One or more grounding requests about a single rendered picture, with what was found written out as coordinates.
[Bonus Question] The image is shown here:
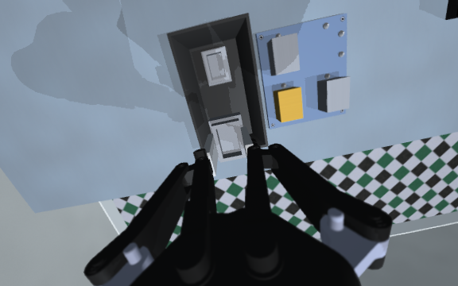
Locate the yellow rectangular block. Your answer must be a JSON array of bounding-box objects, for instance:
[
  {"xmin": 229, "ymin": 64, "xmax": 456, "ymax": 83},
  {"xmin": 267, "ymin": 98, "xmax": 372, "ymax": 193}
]
[{"xmin": 273, "ymin": 87, "xmax": 303, "ymax": 122}]

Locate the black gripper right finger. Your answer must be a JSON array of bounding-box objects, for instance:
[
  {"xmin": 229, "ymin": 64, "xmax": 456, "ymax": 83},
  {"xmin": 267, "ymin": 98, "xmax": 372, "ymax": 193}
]
[{"xmin": 240, "ymin": 126, "xmax": 393, "ymax": 277}]

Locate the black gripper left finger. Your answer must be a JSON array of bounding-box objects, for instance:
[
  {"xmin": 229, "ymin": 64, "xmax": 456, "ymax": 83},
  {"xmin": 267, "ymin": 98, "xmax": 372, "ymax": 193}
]
[{"xmin": 84, "ymin": 133, "xmax": 218, "ymax": 286}]

